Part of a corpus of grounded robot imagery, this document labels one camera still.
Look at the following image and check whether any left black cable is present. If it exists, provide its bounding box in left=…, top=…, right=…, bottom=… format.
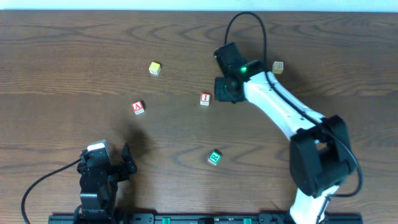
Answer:
left=21, top=158, right=82, bottom=224

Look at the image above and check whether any black mounting rail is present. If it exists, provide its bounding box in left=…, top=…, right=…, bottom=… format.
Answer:
left=48, top=213, right=363, bottom=224

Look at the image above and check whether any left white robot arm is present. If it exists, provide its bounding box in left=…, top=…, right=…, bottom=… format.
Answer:
left=74, top=140, right=137, bottom=223

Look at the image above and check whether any right black cable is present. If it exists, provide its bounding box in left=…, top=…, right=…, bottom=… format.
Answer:
left=224, top=11, right=364, bottom=223

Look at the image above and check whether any black cable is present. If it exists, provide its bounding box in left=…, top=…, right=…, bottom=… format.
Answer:
left=21, top=158, right=82, bottom=224
left=224, top=11, right=364, bottom=223

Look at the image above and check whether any red letter A block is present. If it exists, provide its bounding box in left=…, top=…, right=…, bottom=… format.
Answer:
left=131, top=100, right=145, bottom=114

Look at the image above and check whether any green letter R block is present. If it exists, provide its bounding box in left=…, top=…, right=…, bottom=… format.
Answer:
left=208, top=150, right=222, bottom=166

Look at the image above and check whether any yellow wooden block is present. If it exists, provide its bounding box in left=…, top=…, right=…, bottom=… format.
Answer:
left=149, top=62, right=161, bottom=76

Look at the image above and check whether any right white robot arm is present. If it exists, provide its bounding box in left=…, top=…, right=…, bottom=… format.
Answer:
left=214, top=43, right=362, bottom=223

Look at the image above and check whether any red letter I block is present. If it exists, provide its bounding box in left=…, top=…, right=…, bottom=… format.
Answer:
left=200, top=93, right=211, bottom=106

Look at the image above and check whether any plain tan wooden block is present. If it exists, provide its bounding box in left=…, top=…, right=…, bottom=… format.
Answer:
left=272, top=61, right=284, bottom=74

